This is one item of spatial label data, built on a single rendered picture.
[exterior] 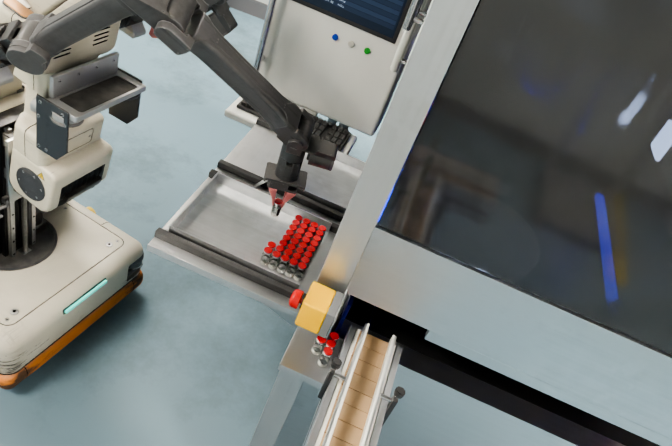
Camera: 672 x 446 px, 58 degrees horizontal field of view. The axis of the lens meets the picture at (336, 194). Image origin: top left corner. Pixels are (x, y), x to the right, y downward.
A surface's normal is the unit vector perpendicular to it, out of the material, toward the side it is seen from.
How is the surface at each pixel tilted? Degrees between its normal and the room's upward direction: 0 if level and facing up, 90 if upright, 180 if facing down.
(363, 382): 0
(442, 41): 90
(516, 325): 90
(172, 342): 0
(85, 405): 0
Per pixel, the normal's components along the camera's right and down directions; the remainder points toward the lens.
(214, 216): 0.29, -0.75
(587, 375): -0.28, 0.52
